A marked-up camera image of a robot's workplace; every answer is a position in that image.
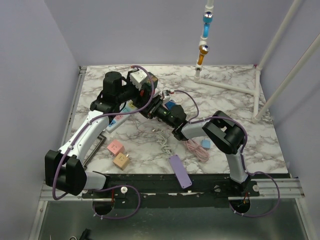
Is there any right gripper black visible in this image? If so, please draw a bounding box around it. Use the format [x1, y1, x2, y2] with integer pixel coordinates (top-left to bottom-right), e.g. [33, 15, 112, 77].
[133, 94, 176, 128]

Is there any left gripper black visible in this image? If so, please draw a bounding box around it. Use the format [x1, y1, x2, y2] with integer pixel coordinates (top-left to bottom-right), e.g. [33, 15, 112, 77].
[116, 72, 153, 107]

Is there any blue cube socket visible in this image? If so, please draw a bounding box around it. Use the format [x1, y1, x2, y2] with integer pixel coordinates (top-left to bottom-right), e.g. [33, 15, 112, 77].
[165, 100, 176, 110]

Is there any white power strip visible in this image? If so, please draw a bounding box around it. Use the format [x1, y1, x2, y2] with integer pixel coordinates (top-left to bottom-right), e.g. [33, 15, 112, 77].
[105, 100, 137, 133]

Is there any light blue plug adapter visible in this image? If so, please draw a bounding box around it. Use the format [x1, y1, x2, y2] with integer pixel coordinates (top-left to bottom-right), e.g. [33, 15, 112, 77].
[201, 139, 211, 150]

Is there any pink power cable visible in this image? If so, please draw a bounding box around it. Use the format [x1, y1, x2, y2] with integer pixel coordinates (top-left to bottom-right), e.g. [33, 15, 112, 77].
[184, 139, 210, 163]

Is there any pink cube socket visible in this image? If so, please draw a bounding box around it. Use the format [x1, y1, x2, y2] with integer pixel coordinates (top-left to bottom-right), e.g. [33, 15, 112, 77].
[107, 139, 125, 156]

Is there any purple USB power strip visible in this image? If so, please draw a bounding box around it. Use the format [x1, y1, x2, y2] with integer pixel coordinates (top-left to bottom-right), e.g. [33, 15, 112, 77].
[169, 155, 192, 189]

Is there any beige cube socket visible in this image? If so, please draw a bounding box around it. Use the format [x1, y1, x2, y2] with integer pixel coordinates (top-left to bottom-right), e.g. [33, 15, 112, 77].
[112, 152, 130, 170]

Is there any dark green cube socket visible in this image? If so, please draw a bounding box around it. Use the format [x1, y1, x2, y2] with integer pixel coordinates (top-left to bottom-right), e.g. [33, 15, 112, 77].
[140, 72, 158, 101]

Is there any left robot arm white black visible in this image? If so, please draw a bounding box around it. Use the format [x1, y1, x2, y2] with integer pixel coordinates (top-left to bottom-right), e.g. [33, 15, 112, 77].
[44, 71, 146, 198]

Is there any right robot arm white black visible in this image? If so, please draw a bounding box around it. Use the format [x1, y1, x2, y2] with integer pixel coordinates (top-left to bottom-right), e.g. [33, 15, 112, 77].
[142, 97, 250, 196]

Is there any blue orange pipe stand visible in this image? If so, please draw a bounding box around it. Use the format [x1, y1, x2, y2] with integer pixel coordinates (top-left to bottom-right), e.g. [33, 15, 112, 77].
[195, 0, 214, 79]

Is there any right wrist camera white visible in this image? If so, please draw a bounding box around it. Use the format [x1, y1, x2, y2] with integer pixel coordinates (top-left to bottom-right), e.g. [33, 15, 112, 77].
[161, 90, 175, 102]

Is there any white coiled power cable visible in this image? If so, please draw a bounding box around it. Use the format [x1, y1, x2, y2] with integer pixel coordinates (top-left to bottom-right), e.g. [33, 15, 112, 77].
[151, 127, 174, 156]

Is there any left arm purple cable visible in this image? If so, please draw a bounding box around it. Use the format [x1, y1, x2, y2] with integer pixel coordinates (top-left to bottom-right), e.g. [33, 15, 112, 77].
[51, 64, 156, 221]

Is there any grey metal crank handle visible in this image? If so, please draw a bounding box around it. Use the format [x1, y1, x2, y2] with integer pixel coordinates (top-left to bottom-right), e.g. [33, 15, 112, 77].
[83, 134, 106, 170]

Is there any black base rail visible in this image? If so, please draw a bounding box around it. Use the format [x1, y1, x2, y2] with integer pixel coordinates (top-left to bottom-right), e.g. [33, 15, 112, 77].
[82, 173, 260, 213]

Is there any white PVC pipe frame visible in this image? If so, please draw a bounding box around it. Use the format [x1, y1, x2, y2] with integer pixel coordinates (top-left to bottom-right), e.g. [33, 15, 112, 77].
[193, 0, 320, 124]

